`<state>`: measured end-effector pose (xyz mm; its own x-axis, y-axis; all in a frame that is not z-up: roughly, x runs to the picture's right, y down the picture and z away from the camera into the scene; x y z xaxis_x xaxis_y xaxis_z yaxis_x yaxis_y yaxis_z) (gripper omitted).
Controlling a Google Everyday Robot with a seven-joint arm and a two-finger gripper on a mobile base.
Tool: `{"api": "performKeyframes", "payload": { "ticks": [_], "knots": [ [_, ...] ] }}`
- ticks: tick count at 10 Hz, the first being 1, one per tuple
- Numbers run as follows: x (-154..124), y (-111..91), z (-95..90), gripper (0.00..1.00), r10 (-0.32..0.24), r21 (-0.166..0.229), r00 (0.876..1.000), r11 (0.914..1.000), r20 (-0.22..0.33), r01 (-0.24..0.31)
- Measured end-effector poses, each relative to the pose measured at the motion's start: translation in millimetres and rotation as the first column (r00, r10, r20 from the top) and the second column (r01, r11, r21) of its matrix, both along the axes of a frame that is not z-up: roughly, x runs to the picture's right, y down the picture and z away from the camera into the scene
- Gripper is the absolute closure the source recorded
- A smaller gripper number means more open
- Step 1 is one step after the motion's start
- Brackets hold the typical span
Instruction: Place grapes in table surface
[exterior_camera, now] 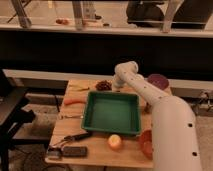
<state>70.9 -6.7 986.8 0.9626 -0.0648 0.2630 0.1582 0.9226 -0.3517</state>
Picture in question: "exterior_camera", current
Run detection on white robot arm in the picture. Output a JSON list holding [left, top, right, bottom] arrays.
[[113, 61, 202, 171]]

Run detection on green plastic tray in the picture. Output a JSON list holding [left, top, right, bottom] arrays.
[[82, 91, 141, 136]]

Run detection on purple round plate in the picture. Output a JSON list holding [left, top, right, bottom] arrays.
[[147, 74, 169, 90]]

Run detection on orange carrot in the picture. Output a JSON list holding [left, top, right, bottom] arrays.
[[64, 99, 86, 106]]

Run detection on yellow red apple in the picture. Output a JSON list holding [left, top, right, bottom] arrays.
[[108, 134, 122, 150]]

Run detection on orange bowl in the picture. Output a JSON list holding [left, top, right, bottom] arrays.
[[139, 130, 153, 160]]

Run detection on metal fork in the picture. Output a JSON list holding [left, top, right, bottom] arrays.
[[59, 115, 83, 120]]

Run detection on black rectangular device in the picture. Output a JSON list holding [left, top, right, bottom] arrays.
[[62, 146, 87, 157]]

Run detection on small grey device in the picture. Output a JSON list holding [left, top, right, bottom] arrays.
[[46, 148, 62, 160]]

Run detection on black handled scissors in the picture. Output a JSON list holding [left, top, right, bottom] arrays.
[[52, 132, 92, 146]]

